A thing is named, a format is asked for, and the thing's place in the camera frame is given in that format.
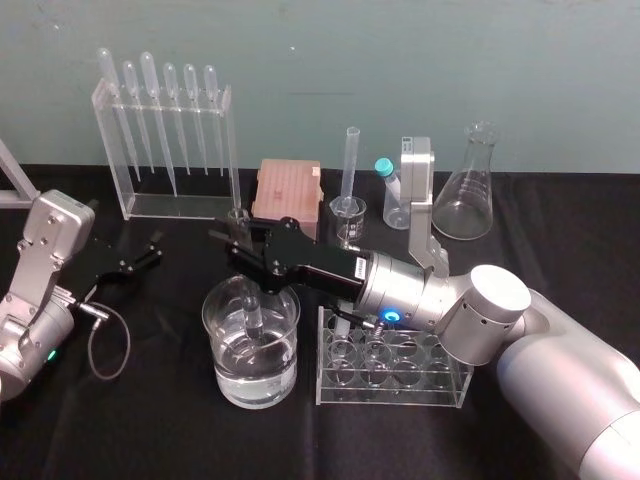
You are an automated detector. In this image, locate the clear graduated cylinder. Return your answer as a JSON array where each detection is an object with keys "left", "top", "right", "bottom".
[{"left": 340, "top": 126, "right": 363, "bottom": 212}]

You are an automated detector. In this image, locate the clear acrylic test tube rack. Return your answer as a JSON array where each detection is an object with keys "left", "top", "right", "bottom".
[{"left": 314, "top": 305, "right": 474, "bottom": 409}]

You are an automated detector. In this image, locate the large glass beaker with water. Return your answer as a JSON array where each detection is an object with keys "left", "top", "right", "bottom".
[{"left": 200, "top": 275, "right": 303, "bottom": 411}]

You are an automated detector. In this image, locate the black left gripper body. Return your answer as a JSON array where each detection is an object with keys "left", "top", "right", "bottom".
[{"left": 73, "top": 235, "right": 132, "bottom": 304}]

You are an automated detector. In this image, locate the clear glass test tube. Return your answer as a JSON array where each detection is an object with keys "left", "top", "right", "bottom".
[{"left": 227, "top": 208, "right": 267, "bottom": 346}]

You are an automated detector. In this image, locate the centrifuge tube with teal cap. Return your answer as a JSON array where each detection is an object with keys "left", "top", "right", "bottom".
[{"left": 374, "top": 157, "right": 414, "bottom": 232}]

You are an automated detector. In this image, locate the black table cloth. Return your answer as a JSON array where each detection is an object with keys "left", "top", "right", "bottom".
[{"left": 0, "top": 163, "right": 640, "bottom": 480}]

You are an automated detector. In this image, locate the clear plastic transfer pipette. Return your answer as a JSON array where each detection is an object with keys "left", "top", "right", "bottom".
[
  {"left": 202, "top": 64, "right": 225, "bottom": 179},
  {"left": 162, "top": 61, "right": 193, "bottom": 177},
  {"left": 96, "top": 47, "right": 141, "bottom": 182},
  {"left": 139, "top": 50, "right": 179, "bottom": 197},
  {"left": 121, "top": 60, "right": 155, "bottom": 175},
  {"left": 182, "top": 63, "right": 209, "bottom": 177}
]

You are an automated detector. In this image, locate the gripper thin dark cable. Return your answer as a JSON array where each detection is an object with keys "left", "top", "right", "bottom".
[
  {"left": 73, "top": 299, "right": 133, "bottom": 380},
  {"left": 328, "top": 305, "right": 389, "bottom": 343}
]

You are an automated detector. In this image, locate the clear glass conical flask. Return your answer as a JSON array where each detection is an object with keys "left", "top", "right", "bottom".
[{"left": 431, "top": 120, "right": 502, "bottom": 242}]

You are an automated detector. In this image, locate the small clear glass beaker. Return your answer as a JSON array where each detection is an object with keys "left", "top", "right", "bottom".
[{"left": 327, "top": 195, "right": 369, "bottom": 250}]

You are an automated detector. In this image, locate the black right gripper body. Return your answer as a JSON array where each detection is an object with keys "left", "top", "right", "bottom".
[{"left": 258, "top": 217, "right": 373, "bottom": 303}]

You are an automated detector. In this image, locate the clear acrylic pipette rack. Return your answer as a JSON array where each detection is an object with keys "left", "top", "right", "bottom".
[{"left": 91, "top": 77, "right": 244, "bottom": 222}]

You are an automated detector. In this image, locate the grey metal frame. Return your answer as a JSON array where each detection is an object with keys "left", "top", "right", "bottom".
[{"left": 0, "top": 138, "right": 42, "bottom": 209}]

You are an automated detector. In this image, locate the left gripper thin dark cable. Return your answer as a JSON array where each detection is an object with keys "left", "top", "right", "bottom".
[{"left": 73, "top": 299, "right": 133, "bottom": 380}]

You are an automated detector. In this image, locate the pink pipette tip box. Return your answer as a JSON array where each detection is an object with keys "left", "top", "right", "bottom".
[{"left": 249, "top": 158, "right": 324, "bottom": 242}]

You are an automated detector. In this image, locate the right gripper thin dark cable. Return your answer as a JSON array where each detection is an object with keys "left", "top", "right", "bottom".
[{"left": 328, "top": 305, "right": 389, "bottom": 343}]

